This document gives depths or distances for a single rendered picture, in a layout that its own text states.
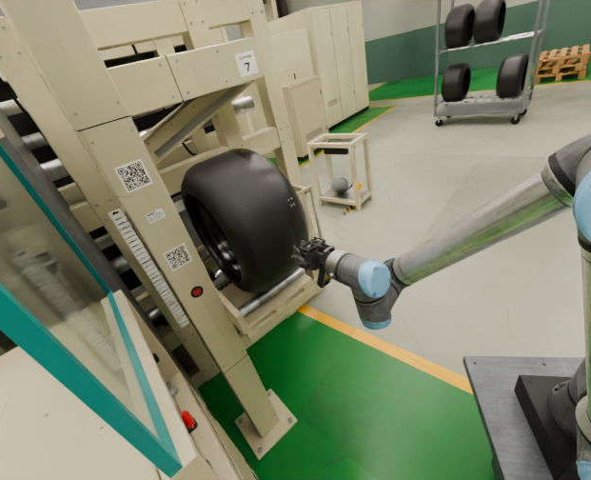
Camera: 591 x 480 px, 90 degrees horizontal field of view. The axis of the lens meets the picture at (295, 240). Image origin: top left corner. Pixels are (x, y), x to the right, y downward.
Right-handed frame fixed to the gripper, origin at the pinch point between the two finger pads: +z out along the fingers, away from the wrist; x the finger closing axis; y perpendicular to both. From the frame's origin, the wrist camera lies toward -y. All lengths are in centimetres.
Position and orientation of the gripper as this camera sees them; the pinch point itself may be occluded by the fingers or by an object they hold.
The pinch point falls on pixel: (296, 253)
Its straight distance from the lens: 104.1
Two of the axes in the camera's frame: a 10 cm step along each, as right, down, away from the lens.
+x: -7.5, 4.9, -4.5
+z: -5.9, -2.0, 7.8
